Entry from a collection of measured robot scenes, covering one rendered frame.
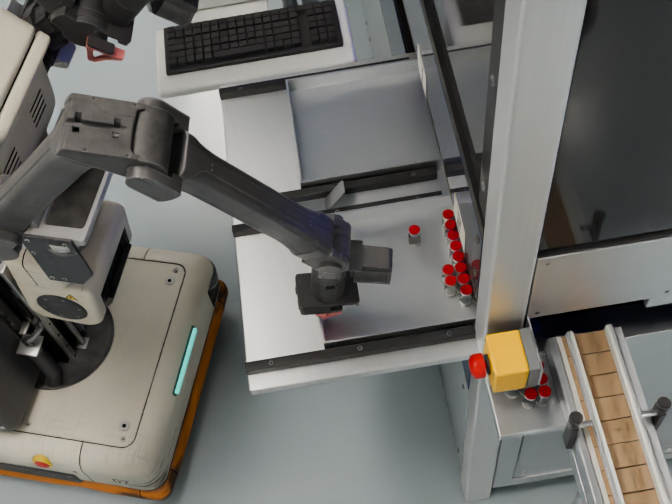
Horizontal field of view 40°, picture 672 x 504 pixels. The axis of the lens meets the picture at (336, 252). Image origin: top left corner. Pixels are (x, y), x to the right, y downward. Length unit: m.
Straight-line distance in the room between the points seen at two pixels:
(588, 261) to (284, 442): 1.33
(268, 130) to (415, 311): 0.51
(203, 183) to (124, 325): 1.28
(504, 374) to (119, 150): 0.67
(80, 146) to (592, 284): 0.77
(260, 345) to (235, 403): 0.94
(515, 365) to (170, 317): 1.18
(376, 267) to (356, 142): 0.47
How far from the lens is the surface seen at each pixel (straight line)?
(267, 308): 1.67
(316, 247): 1.33
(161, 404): 2.31
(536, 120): 1.05
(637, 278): 1.46
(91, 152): 1.11
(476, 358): 1.46
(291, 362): 1.60
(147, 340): 2.38
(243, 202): 1.22
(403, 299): 1.65
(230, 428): 2.54
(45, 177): 1.22
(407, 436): 2.48
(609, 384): 1.56
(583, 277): 1.41
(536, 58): 0.98
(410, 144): 1.83
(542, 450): 2.16
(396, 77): 1.94
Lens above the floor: 2.35
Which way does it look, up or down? 59 degrees down
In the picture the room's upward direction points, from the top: 10 degrees counter-clockwise
